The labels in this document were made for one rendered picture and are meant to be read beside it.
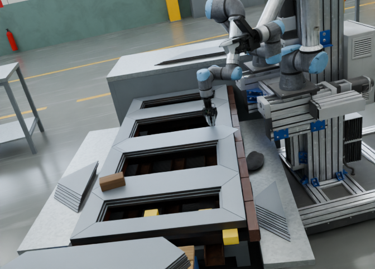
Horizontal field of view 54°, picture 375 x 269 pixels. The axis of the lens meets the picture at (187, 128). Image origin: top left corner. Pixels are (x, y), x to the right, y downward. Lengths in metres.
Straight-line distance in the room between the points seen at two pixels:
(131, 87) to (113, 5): 8.28
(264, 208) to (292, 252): 0.26
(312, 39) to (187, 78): 1.21
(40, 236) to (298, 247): 1.18
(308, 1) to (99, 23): 9.63
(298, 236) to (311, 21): 1.02
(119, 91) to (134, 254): 1.76
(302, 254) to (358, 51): 1.30
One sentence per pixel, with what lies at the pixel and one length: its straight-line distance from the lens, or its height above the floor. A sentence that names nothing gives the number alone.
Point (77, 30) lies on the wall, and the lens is 11.36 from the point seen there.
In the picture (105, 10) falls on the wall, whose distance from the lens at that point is 11.20.
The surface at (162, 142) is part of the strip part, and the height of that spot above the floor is 0.85.
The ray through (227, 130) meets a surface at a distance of 2.18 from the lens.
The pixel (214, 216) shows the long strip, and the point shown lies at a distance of 1.56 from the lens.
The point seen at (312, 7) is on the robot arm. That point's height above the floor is 1.48.
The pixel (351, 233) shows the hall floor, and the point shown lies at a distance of 2.73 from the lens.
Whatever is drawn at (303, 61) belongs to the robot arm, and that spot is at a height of 1.22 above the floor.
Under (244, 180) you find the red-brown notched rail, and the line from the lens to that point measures 1.78.
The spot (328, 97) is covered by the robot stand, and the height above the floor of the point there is 0.96.
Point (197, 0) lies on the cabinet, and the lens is 10.71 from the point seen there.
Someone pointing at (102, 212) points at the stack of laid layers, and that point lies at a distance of 1.79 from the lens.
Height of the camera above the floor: 1.86
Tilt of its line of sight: 26 degrees down
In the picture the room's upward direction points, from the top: 11 degrees counter-clockwise
